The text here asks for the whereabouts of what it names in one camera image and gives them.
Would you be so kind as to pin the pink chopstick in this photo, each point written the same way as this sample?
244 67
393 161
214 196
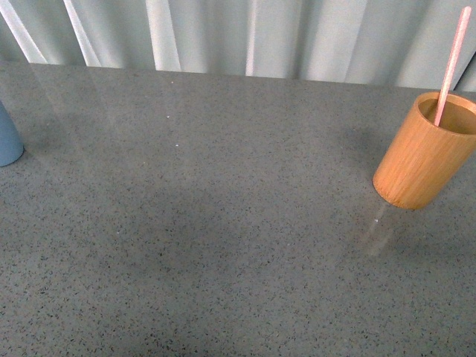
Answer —
459 35

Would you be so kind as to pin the wooden cylindrical chopstick holder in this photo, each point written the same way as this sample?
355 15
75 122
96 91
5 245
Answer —
423 157

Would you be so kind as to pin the light blue cup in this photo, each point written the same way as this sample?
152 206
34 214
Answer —
11 146

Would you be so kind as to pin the white pleated curtain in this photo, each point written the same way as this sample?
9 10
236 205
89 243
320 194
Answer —
394 43

